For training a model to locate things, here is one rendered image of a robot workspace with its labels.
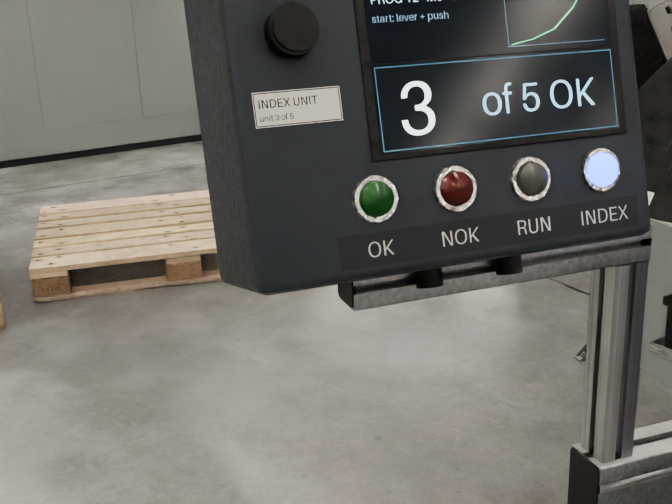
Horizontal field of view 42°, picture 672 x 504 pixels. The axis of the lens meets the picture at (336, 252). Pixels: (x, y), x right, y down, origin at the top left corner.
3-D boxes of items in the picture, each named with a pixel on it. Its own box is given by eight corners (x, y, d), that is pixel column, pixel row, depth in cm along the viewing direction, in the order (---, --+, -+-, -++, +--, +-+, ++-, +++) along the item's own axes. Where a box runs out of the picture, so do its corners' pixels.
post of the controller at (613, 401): (610, 438, 72) (627, 210, 66) (633, 456, 70) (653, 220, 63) (579, 446, 71) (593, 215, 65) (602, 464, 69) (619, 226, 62)
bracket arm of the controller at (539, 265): (625, 249, 67) (628, 212, 66) (651, 260, 64) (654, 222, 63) (337, 297, 60) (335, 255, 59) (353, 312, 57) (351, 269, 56)
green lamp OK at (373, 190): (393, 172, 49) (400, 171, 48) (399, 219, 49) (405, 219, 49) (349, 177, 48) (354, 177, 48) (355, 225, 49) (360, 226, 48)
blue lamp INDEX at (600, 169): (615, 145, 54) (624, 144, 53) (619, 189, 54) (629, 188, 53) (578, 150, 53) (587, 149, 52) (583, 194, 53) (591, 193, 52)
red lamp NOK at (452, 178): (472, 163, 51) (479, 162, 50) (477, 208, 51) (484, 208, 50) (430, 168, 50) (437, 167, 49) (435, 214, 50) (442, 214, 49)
